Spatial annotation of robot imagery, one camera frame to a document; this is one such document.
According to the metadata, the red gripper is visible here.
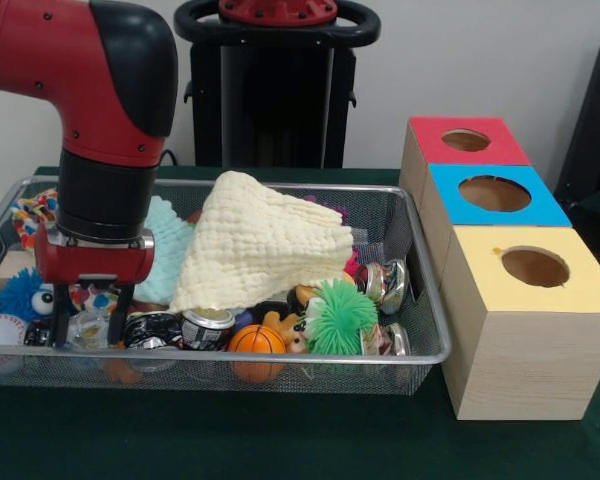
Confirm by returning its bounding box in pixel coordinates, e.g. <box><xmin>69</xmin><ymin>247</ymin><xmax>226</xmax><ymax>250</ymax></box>
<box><xmin>33</xmin><ymin>221</ymin><xmax>156</xmax><ymax>349</ymax></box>

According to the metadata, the mint waffle cloth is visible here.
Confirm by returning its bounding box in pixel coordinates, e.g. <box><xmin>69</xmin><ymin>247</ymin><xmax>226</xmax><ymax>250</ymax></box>
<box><xmin>132</xmin><ymin>194</ymin><xmax>197</xmax><ymax>305</ymax></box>

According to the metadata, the shallow mesh bin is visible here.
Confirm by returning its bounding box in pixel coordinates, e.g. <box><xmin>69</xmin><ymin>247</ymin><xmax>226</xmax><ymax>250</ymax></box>
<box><xmin>0</xmin><ymin>178</ymin><xmax>454</xmax><ymax>396</ymax></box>

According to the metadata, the wooden box with three holes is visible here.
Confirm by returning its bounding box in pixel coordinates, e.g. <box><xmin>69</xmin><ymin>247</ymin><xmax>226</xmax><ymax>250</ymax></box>
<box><xmin>398</xmin><ymin>116</ymin><xmax>600</xmax><ymax>422</ymax></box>

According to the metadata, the crushed black and white can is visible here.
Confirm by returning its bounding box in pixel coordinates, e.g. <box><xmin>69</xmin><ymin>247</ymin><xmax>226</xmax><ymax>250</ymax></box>
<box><xmin>124</xmin><ymin>312</ymin><xmax>184</xmax><ymax>351</ymax></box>

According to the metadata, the blue spiky ball with eyes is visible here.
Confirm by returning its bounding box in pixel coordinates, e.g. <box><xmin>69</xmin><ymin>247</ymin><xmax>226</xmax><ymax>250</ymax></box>
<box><xmin>0</xmin><ymin>267</ymin><xmax>56</xmax><ymax>321</ymax></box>

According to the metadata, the white toy baseball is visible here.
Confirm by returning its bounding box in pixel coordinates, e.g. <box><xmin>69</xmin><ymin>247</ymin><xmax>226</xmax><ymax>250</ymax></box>
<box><xmin>0</xmin><ymin>314</ymin><xmax>29</xmax><ymax>375</ymax></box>

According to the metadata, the plain wooden block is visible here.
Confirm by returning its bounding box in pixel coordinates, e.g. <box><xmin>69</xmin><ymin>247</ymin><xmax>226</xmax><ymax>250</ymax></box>
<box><xmin>0</xmin><ymin>249</ymin><xmax>37</xmax><ymax>292</ymax></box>

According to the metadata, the multicolour patterned fabric bow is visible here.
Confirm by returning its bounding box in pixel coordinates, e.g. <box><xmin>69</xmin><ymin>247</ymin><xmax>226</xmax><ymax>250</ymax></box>
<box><xmin>10</xmin><ymin>188</ymin><xmax>60</xmax><ymax>250</ymax></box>

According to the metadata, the orange toy basketball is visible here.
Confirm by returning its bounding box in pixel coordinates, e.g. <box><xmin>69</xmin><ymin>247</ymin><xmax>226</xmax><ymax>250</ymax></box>
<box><xmin>227</xmin><ymin>324</ymin><xmax>287</xmax><ymax>384</ymax></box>

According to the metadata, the cream waffle cloth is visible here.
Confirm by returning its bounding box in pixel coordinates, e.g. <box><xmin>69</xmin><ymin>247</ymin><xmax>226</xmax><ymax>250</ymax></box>
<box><xmin>168</xmin><ymin>170</ymin><xmax>355</xmax><ymax>315</ymax></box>

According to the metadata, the orange plush toy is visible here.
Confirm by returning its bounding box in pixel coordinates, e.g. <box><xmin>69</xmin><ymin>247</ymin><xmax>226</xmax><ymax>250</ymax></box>
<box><xmin>262</xmin><ymin>309</ymin><xmax>312</xmax><ymax>354</ymax></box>

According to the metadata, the dark green tablecloth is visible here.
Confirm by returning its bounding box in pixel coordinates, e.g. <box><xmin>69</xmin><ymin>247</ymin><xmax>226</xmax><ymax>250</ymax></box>
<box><xmin>0</xmin><ymin>164</ymin><xmax>600</xmax><ymax>480</ymax></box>

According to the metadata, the green spiky ball toy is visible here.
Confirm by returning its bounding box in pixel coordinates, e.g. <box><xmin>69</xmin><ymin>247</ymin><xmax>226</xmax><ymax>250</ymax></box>
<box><xmin>304</xmin><ymin>278</ymin><xmax>380</xmax><ymax>355</ymax></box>

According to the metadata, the black upright panel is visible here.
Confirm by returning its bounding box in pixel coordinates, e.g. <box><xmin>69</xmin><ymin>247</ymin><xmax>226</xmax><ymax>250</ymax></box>
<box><xmin>553</xmin><ymin>32</ymin><xmax>600</xmax><ymax>201</ymax></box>

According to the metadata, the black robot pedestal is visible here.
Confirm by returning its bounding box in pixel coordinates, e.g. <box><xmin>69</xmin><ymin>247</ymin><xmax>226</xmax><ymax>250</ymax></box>
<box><xmin>173</xmin><ymin>0</ymin><xmax>381</xmax><ymax>170</ymax></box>

